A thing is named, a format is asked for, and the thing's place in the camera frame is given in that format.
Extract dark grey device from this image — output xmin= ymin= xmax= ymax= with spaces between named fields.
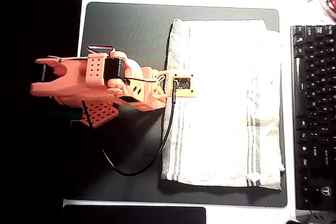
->
xmin=286 ymin=212 xmax=336 ymax=224

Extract white striped towel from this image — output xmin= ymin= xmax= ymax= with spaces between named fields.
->
xmin=160 ymin=18 xmax=286 ymax=191

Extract black desk mat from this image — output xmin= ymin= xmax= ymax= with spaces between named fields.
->
xmin=64 ymin=1 xmax=288 ymax=208

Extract black computer keyboard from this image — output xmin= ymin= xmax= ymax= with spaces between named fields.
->
xmin=290 ymin=24 xmax=336 ymax=211

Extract red black servo wires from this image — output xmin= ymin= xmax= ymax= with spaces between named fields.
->
xmin=87 ymin=45 xmax=116 ymax=55

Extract black flat tablet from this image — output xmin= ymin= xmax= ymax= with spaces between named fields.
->
xmin=62 ymin=205 xmax=207 ymax=224

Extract black camera cable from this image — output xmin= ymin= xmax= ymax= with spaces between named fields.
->
xmin=80 ymin=81 xmax=177 ymax=177

